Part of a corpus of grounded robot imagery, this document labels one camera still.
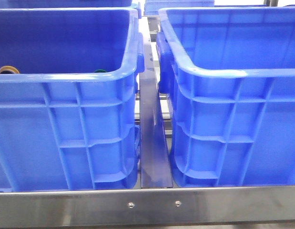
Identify blue far-left rear crate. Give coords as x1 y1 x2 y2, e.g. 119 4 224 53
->
0 0 141 9

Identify steel front rail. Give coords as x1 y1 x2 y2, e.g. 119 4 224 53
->
0 186 295 229

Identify green push button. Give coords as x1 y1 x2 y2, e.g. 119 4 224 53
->
94 69 107 73

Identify steel divider rail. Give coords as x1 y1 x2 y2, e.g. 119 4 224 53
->
139 33 173 188

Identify blue right plastic crate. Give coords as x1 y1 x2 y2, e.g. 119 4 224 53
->
157 7 295 187

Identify blue far crate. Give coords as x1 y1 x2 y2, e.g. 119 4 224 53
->
144 0 214 16

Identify blue plastic crate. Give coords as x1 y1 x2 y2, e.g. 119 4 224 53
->
0 8 144 192
157 7 295 187

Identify blue left plastic crate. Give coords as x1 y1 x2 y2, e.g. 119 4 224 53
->
0 8 144 192

